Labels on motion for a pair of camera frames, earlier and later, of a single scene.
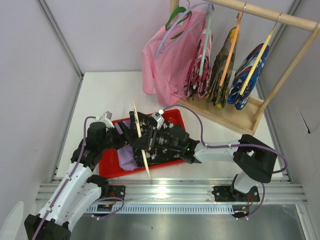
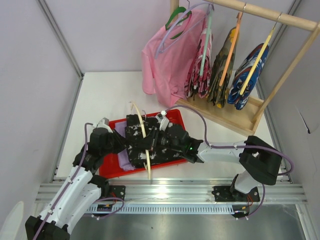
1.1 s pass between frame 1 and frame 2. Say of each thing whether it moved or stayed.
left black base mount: stayed
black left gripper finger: moved
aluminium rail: stayed
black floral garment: stayed
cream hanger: moved
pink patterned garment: stayed
